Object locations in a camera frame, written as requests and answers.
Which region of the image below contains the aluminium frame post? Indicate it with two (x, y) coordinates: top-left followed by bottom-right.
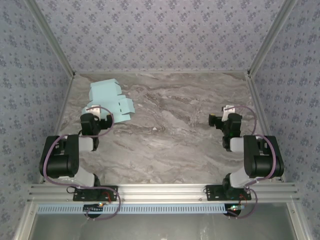
(246, 0), (300, 77)
(24, 0), (76, 77)

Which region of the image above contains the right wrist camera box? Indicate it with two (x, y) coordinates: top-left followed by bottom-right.
(222, 105), (237, 121)

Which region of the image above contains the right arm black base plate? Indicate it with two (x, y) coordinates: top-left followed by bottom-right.
(205, 184), (252, 202)

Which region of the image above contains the aluminium lower frame beam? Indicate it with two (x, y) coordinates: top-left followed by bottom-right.
(13, 201), (38, 240)
(286, 201), (315, 240)

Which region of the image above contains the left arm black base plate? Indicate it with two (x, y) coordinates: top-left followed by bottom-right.
(72, 185), (119, 202)

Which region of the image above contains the aluminium table side rail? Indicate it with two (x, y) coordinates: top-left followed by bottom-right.
(38, 72), (76, 185)
(245, 71), (287, 183)

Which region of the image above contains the aluminium mounting rail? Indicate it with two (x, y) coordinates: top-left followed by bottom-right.
(27, 183), (300, 203)

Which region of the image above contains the small circuit board with LED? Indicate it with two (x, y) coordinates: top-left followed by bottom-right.
(83, 202), (105, 214)
(225, 203), (247, 218)

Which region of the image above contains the grey metal panel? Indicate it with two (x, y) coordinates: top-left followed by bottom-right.
(32, 213), (300, 240)

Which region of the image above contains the light blue paper box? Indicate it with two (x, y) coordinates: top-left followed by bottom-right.
(81, 78), (136, 124)

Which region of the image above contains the white slotted cable duct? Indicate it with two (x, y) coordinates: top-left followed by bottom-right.
(36, 202), (227, 215)

